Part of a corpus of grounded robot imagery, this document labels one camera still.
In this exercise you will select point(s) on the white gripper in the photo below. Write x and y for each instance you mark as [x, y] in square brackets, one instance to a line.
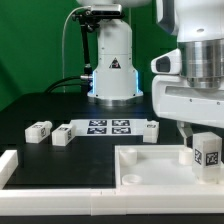
[173, 97]

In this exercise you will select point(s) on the white square table top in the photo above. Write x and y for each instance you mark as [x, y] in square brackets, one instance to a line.
[165, 165]

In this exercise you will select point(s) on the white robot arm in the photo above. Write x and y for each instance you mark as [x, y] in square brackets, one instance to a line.
[184, 40]

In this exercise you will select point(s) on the white sheet with AprilTags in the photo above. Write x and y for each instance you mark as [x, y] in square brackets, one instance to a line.
[109, 127]

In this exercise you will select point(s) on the white U-shaped obstacle frame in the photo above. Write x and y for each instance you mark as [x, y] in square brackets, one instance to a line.
[121, 200]

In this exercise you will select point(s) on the black camera on mount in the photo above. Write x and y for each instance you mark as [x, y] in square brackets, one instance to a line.
[97, 12]

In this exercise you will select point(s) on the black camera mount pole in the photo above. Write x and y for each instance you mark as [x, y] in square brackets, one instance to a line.
[87, 66]

